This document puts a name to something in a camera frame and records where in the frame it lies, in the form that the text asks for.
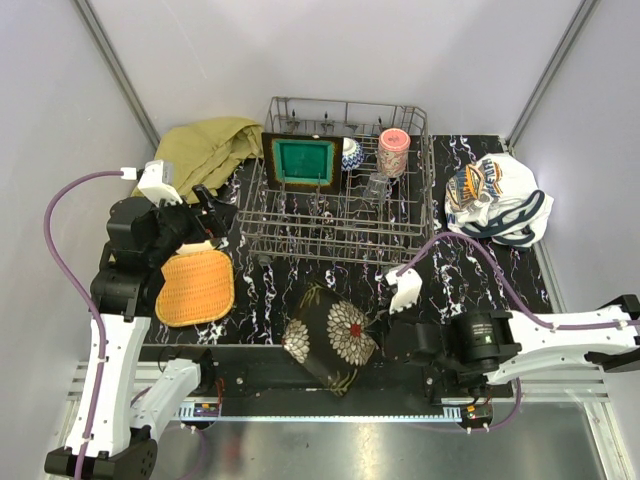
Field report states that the olive green cloth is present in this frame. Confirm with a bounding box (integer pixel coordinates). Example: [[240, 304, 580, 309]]
[[154, 116, 264, 203]]

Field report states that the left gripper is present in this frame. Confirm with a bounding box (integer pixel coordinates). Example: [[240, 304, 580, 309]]
[[147, 183, 238, 265]]

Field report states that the black floral square plate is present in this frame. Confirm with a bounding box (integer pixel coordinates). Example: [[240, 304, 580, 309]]
[[282, 283, 378, 397]]

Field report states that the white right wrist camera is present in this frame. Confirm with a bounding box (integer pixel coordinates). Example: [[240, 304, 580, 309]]
[[385, 267, 422, 315]]

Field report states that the grey wire dish rack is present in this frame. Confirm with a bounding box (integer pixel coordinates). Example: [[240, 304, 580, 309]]
[[238, 96, 434, 265]]

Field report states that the cream round floral plate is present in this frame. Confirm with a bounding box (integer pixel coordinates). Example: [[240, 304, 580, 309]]
[[176, 240, 216, 255]]

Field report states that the teal square ceramic dish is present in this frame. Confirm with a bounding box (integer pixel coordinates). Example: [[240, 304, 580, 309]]
[[262, 132, 343, 194]]

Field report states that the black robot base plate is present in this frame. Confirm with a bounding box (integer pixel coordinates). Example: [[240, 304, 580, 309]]
[[156, 345, 515, 418]]

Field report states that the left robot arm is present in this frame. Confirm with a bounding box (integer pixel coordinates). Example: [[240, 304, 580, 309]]
[[43, 184, 237, 479]]

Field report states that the white printed t-shirt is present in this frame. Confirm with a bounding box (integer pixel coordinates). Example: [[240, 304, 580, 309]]
[[444, 153, 554, 249]]

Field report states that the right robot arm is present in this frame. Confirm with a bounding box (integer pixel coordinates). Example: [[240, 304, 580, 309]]
[[383, 294, 639, 397]]

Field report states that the woven bamboo basket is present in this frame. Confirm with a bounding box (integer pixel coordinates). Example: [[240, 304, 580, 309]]
[[155, 250, 235, 328]]

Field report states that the red patterned bowl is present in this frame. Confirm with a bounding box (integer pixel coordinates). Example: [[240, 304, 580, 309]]
[[342, 137, 364, 171]]

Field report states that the pink skull pattern mug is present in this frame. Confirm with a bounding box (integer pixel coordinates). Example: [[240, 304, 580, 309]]
[[377, 128, 411, 178]]

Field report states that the clear drinking glass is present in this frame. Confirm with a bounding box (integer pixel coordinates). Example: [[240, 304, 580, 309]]
[[363, 172, 389, 203]]

